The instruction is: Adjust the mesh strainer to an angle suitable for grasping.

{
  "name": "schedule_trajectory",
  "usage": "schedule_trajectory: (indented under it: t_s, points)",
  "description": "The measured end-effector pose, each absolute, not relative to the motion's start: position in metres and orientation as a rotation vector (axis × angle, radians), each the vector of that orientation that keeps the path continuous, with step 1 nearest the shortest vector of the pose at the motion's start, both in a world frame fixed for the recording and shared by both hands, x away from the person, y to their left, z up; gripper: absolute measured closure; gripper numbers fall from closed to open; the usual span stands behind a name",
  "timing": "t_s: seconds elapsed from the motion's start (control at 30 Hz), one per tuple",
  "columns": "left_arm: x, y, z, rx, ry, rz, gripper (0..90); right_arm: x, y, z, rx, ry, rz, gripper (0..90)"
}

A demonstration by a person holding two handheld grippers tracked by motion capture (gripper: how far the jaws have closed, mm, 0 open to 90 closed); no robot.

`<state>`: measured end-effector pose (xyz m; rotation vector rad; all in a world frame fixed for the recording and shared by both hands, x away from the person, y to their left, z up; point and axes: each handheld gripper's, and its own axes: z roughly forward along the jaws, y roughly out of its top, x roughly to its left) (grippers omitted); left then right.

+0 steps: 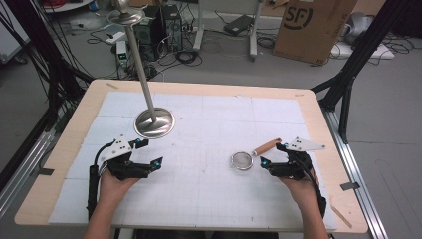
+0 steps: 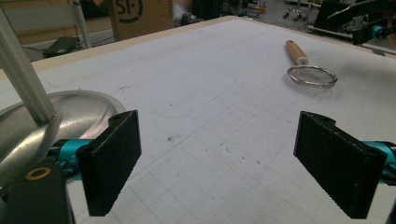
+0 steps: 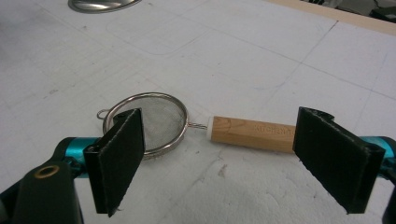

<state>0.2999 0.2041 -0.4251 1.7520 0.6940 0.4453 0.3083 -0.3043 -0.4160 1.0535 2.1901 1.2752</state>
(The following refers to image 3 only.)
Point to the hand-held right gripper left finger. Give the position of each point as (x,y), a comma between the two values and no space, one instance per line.
(116,161)

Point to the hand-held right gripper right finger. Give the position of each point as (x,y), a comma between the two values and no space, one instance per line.
(333,161)

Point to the dark equipment on stand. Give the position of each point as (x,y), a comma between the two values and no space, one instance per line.
(364,6)

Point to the round metal bowl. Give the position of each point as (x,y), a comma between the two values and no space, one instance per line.
(101,4)

